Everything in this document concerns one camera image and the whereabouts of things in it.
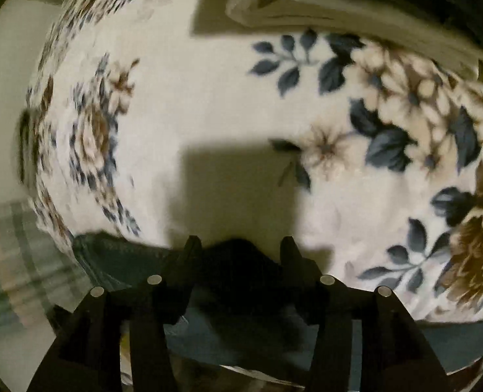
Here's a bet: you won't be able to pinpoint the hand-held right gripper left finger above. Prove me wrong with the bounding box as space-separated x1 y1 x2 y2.
27 235 204 392

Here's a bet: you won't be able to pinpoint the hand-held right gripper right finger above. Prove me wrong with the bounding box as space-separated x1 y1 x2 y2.
279 236 450 392

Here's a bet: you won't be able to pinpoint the black jeans pants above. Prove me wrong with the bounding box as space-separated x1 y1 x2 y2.
72 232 483 385

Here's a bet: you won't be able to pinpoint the floral blanket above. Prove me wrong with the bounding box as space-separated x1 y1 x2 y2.
19 0 483 324

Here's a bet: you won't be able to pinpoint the folded beige pants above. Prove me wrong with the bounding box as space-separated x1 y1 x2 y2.
225 0 483 75

